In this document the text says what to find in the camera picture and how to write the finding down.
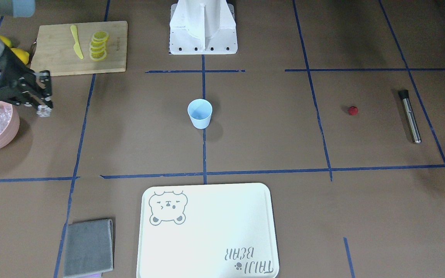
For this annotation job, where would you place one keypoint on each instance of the light blue cup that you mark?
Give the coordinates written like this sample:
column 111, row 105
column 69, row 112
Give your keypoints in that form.
column 200, row 112

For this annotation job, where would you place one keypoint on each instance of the yellow lemon slices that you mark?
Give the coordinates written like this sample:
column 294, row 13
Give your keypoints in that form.
column 98, row 46

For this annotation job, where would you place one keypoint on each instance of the steel muddler black tip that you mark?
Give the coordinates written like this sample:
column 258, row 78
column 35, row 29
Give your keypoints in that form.
column 410, row 117

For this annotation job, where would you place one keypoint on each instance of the clear ice cube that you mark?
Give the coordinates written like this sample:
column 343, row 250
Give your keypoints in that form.
column 43, row 111

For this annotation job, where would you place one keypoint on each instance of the cream bear tray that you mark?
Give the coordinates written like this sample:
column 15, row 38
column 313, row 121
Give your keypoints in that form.
column 207, row 231

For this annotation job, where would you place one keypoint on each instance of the yellow lemon four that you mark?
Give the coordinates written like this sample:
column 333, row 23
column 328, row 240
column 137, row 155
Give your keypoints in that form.
column 23, row 55

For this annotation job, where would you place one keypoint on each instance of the red strawberry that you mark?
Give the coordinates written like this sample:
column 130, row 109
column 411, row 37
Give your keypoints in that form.
column 353, row 110

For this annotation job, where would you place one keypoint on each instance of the bamboo cutting board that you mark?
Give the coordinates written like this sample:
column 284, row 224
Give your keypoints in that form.
column 81, row 48

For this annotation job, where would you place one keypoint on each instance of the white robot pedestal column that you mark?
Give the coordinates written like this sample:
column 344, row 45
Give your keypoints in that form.
column 202, row 27

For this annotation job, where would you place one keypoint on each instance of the yellow plastic knife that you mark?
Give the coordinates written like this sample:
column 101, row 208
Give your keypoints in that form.
column 76, row 46

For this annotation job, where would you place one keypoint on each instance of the grey folded cloth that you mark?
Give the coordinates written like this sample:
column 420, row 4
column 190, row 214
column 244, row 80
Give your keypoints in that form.
column 88, row 251

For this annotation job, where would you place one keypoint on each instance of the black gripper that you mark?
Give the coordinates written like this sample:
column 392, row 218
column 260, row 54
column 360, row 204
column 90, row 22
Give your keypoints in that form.
column 9, row 69

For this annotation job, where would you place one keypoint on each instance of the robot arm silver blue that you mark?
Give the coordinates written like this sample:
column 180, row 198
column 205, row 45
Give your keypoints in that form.
column 17, row 8

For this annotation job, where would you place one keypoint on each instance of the yellow lemon three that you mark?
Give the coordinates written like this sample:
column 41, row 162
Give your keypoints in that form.
column 6, row 41

